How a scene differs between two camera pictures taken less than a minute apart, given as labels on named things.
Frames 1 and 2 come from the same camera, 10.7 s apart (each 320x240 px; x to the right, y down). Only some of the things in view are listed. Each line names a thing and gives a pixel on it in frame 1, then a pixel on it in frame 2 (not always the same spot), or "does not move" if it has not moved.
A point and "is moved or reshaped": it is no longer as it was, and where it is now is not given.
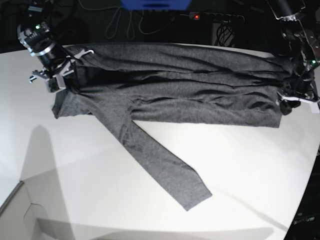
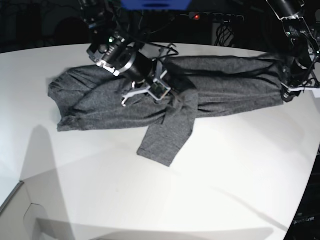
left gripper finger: (71, 83) -> (175, 94)
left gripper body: (55, 77) -> (159, 89)
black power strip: (214, 16) does not move
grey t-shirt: (125, 82) is moved or reshaped
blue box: (155, 4) does not move
